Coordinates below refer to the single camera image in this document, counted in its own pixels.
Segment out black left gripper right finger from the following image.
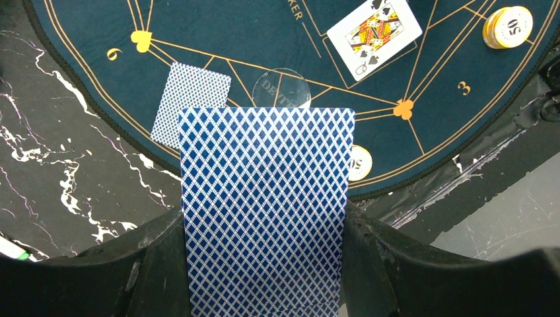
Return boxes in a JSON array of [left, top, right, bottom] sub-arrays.
[[341, 203, 559, 316]]

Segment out clear dealer button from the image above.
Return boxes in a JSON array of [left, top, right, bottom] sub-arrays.
[[251, 68, 312, 108]]

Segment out green white pen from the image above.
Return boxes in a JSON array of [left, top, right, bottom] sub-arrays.
[[0, 237, 30, 261]]

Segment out yellow chips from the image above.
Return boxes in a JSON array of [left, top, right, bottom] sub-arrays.
[[482, 6, 534, 50], [349, 145, 373, 182]]

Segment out round blue poker mat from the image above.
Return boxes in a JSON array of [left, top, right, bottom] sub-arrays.
[[24, 1, 559, 199]]

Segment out queen of spades card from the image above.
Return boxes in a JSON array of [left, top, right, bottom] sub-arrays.
[[327, 1, 423, 81]]

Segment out blue playing card deck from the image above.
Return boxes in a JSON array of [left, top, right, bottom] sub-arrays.
[[178, 108, 355, 316]]

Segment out dealt card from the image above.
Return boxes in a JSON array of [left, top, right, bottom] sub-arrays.
[[151, 62, 232, 149]]

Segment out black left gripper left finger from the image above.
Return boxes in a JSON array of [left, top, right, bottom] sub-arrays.
[[1, 211, 191, 316]]

